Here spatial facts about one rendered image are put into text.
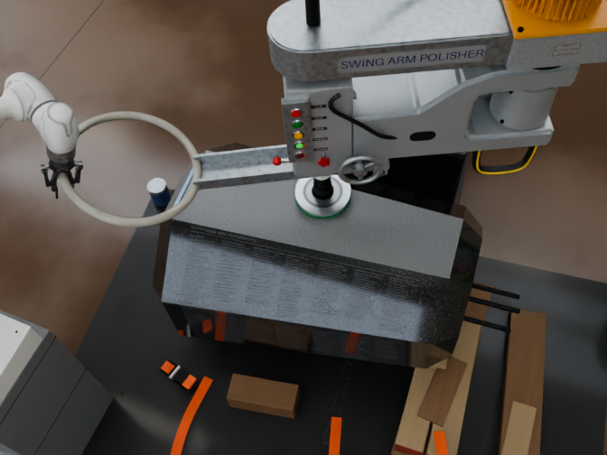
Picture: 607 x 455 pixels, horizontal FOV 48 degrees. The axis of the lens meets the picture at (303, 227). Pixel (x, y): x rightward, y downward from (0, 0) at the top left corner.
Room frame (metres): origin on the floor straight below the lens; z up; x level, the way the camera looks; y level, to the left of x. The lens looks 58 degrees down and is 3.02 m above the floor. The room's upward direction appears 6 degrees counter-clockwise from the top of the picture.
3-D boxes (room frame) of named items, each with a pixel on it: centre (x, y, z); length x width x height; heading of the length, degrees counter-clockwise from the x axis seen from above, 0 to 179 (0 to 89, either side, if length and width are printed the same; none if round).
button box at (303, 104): (1.34, -0.01, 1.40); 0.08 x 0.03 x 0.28; 89
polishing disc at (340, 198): (1.46, -0.09, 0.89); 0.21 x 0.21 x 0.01
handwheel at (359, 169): (1.33, -0.20, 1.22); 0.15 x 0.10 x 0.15; 89
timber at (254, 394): (0.96, 0.25, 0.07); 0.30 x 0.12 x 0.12; 73
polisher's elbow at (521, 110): (1.44, -0.75, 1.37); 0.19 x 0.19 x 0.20
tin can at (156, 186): (2.12, 0.74, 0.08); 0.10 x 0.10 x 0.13
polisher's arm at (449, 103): (1.43, -0.48, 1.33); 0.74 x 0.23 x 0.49; 89
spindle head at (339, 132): (1.45, -0.17, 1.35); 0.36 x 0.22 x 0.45; 89
